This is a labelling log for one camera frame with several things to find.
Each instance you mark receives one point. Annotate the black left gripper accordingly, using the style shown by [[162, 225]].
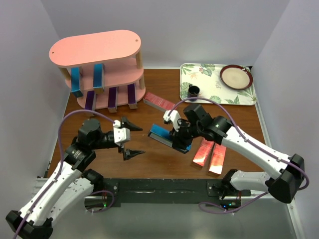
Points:
[[128, 153]]

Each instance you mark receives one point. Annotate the pink three-tier shelf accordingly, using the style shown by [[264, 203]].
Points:
[[118, 50]]

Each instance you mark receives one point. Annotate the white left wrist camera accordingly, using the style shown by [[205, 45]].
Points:
[[121, 133]]

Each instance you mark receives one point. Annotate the silver purple toothpaste box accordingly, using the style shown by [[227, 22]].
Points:
[[112, 99]]

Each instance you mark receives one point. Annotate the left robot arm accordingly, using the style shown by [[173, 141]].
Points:
[[71, 181]]

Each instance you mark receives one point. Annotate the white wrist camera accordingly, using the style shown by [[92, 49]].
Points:
[[172, 116], [121, 133]]

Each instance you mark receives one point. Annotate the dark blue mug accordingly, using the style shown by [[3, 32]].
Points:
[[193, 92]]

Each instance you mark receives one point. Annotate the black base mat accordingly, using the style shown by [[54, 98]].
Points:
[[167, 191]]

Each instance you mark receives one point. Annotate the red rimmed beige plate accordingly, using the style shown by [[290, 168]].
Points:
[[236, 77]]

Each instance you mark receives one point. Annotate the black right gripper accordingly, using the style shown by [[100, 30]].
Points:
[[179, 141]]

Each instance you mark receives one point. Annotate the blue toothpaste box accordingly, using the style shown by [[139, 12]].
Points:
[[98, 78], [76, 82], [162, 135]]

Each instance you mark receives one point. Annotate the red toothpaste box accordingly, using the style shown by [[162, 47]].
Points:
[[202, 154], [217, 160], [157, 102]]

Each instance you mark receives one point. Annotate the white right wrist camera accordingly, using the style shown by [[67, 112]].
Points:
[[172, 116]]

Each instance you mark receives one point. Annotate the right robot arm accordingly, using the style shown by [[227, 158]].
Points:
[[282, 174]]

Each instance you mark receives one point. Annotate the floral serving tray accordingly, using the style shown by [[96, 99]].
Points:
[[206, 76]]

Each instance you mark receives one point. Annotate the blue toothpaste box front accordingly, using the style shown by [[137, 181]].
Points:
[[76, 82]]

